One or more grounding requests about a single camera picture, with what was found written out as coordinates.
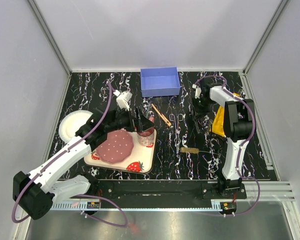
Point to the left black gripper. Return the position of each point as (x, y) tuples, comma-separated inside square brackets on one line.
[(144, 123)]

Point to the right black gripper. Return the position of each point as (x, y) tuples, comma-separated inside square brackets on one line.
[(198, 112)]

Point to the glass test tube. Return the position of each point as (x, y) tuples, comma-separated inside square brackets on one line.
[(240, 93), (209, 126), (197, 126)]

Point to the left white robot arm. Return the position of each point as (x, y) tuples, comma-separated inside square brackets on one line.
[(36, 192)]

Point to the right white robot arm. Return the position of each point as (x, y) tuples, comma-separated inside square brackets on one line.
[(239, 126)]

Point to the yellow test tube rack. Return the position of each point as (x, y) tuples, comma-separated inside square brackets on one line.
[(218, 121)]

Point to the pink enamel mug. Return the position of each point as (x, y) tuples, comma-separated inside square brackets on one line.
[(146, 138)]

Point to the wooden test tube clamp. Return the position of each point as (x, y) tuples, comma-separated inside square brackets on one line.
[(164, 119)]

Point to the metal crucible tongs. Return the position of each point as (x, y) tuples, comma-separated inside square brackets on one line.
[(176, 120)]

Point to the test tube brush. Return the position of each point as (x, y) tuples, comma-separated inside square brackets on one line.
[(192, 150)]

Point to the pink dotted plate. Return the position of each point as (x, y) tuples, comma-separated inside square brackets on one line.
[(117, 147)]

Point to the blue plastic box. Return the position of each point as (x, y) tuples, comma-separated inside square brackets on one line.
[(159, 82)]

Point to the strawberry pattern tray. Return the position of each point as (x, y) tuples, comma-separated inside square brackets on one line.
[(140, 161)]

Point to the white paper plate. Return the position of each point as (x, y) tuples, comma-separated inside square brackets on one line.
[(71, 124)]

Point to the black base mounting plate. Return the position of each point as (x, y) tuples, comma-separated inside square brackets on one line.
[(205, 189)]

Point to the right power connector box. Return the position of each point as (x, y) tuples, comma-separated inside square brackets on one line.
[(229, 206)]

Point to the power connector box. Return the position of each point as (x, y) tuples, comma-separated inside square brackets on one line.
[(229, 206), (93, 205)]

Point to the left power connector box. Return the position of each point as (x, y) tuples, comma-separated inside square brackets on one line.
[(93, 205)]

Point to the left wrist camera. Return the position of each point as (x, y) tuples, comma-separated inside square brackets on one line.
[(122, 99)]

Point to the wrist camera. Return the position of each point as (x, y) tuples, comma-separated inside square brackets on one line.
[(122, 99), (198, 91)]

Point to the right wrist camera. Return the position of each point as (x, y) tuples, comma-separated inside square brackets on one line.
[(198, 91)]

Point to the black wire ring stand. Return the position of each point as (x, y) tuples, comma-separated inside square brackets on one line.
[(216, 142)]

